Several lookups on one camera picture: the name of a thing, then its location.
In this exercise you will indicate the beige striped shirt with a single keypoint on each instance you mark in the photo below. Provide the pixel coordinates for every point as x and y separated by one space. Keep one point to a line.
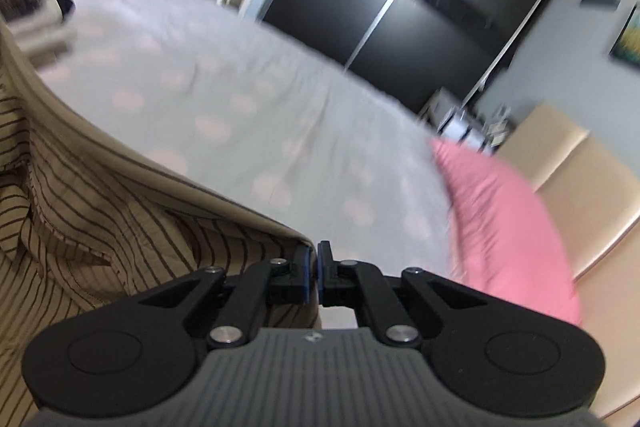
100 217

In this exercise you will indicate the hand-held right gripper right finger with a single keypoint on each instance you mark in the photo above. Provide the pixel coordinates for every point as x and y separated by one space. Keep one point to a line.
323 274

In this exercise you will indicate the pink cloth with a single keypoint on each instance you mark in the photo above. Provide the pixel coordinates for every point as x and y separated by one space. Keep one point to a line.
500 227

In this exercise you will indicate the white nightstand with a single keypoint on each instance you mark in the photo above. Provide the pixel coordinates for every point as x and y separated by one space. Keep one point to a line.
465 124

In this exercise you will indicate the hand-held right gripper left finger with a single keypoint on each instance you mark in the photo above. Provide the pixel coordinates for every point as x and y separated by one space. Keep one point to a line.
306 274

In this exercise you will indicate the beige padded headboard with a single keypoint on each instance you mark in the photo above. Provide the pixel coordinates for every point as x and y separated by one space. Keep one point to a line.
590 217

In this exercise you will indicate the black sliding wardrobe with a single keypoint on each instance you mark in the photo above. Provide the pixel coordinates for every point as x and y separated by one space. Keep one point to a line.
450 22

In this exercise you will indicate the framed wall picture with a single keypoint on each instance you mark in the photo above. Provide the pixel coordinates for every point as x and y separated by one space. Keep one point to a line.
627 39

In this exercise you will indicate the dark wall plate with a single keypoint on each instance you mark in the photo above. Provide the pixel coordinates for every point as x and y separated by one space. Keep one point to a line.
600 0

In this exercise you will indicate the bed with dotted grey sheet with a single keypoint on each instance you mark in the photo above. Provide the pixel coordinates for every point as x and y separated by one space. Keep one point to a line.
225 97

